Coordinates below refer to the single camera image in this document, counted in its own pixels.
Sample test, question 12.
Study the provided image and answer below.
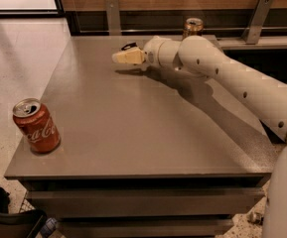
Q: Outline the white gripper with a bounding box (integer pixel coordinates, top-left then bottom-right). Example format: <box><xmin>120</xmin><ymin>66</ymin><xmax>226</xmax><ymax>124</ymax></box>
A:
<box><xmin>112</xmin><ymin>36</ymin><xmax>181</xmax><ymax>67</ymax></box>

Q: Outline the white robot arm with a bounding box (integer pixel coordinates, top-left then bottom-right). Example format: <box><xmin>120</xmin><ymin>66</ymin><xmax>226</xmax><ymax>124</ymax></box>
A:
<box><xmin>112</xmin><ymin>36</ymin><xmax>287</xmax><ymax>238</ymax></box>

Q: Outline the gold soda can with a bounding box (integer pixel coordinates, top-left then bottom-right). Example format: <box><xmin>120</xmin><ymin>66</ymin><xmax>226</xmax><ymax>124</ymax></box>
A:
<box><xmin>183</xmin><ymin>18</ymin><xmax>204</xmax><ymax>39</ymax></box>

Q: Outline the red coca-cola can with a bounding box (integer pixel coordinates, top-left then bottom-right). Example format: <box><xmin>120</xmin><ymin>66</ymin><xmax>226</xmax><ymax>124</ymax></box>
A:
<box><xmin>13</xmin><ymin>98</ymin><xmax>61</xmax><ymax>154</ymax></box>

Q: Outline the grey cabinet with drawers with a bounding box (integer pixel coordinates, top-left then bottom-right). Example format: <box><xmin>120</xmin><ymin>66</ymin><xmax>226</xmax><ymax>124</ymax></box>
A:
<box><xmin>6</xmin><ymin>37</ymin><xmax>275</xmax><ymax>238</ymax></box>

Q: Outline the blue bottle cap object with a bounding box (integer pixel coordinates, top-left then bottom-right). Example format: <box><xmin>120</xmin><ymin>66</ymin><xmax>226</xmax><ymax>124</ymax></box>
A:
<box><xmin>40</xmin><ymin>218</ymin><xmax>58</xmax><ymax>238</ymax></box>

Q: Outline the black chair armrest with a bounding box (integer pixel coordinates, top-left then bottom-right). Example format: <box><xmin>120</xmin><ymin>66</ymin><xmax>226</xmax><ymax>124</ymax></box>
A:
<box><xmin>0</xmin><ymin>187</ymin><xmax>47</xmax><ymax>238</ymax></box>

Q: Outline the black white striped cylinder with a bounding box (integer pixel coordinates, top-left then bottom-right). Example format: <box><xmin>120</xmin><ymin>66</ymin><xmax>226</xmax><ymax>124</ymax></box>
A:
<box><xmin>247</xmin><ymin>212</ymin><xmax>263</xmax><ymax>225</ymax></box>

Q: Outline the left metal wall bracket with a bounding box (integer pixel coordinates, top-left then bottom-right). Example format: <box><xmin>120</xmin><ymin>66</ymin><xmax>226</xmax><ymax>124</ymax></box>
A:
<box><xmin>105</xmin><ymin>0</ymin><xmax>121</xmax><ymax>36</ymax></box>

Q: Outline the metal wall bracket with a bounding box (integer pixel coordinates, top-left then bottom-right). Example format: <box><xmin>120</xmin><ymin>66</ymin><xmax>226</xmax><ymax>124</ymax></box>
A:
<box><xmin>105</xmin><ymin>0</ymin><xmax>121</xmax><ymax>36</ymax></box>
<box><xmin>241</xmin><ymin>0</ymin><xmax>274</xmax><ymax>45</ymax></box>

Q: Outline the right metal wall bracket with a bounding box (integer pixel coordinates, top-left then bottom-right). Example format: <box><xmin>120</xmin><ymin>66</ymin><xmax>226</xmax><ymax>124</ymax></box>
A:
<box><xmin>241</xmin><ymin>0</ymin><xmax>274</xmax><ymax>45</ymax></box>

